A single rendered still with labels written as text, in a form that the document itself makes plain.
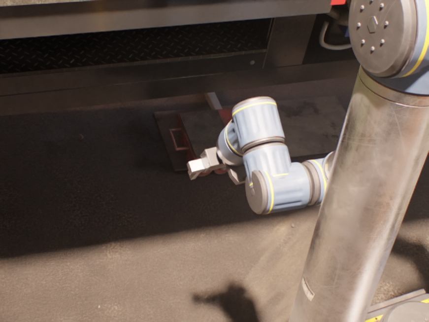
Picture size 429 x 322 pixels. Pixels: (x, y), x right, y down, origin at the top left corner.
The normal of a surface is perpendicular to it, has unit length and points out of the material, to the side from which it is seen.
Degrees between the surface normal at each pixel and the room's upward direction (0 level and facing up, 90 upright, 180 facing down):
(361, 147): 86
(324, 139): 0
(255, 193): 90
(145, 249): 0
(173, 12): 90
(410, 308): 6
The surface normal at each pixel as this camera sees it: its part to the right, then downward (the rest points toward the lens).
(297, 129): 0.18, -0.67
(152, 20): 0.30, 0.73
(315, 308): -0.65, 0.40
